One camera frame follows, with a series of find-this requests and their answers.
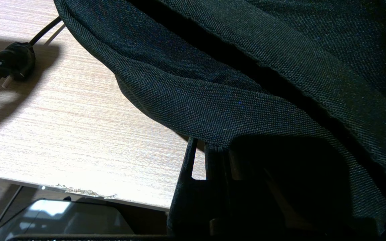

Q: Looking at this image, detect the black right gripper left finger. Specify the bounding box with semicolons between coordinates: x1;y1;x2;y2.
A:
167;137;229;235

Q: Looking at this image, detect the black fabric backpack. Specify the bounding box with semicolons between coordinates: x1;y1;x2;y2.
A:
53;0;386;236

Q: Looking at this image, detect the glossy dark robot chassis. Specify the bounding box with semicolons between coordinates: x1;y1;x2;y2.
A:
0;197;135;241

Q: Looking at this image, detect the black lamp power cable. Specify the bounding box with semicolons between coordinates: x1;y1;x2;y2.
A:
0;16;63;89

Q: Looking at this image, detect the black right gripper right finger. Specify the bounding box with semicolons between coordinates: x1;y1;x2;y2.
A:
210;144;284;235

